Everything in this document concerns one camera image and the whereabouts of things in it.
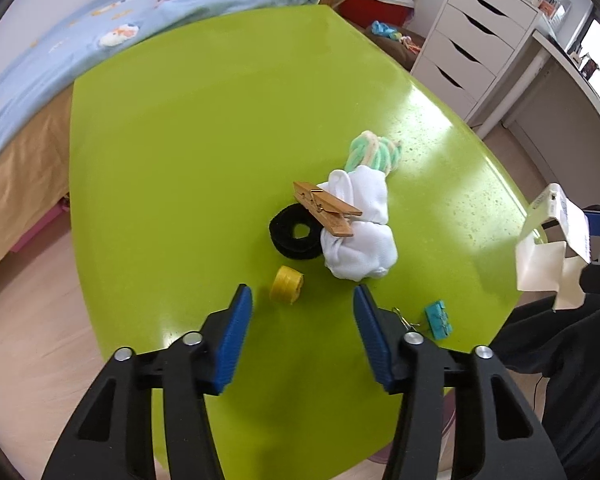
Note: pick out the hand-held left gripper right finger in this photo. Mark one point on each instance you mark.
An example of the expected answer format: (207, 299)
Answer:
(372, 340)

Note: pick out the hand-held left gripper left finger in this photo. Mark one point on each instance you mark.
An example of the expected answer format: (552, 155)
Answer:
(232, 345)

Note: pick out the white cardboard box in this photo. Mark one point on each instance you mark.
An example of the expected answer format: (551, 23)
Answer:
(550, 240)

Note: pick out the teal binder clip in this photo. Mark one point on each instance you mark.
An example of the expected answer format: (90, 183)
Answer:
(437, 320)

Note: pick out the yellow tape roll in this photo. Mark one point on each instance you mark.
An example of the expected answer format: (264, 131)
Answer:
(286, 285)

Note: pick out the white sock bundle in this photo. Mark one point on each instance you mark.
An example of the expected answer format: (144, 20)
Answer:
(365, 245)

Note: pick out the black hair scrunchie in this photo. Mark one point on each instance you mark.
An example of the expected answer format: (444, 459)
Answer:
(282, 237)

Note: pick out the wooden clothespin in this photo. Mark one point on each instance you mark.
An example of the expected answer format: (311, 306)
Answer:
(327, 207)

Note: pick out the pastel green fluffy sock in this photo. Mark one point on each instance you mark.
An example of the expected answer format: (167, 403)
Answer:
(375, 152)

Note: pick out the person's dark trousers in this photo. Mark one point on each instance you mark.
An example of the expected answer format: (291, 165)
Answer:
(570, 360)

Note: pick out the white desk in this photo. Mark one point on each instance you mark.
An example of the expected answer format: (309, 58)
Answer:
(565, 70)

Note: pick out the white drawer cabinet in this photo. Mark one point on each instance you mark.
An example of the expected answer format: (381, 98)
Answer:
(475, 30)

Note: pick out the brown pet bed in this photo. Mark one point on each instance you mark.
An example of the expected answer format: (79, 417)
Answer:
(405, 47)

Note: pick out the wooden bed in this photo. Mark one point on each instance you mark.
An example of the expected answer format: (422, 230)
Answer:
(25, 170)

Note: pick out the colourful braided toy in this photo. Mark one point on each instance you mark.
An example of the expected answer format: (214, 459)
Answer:
(387, 30)

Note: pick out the red storage box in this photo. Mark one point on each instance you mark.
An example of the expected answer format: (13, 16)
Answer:
(375, 7)

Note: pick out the light blue printed blanket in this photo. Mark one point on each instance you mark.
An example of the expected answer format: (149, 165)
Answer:
(80, 45)

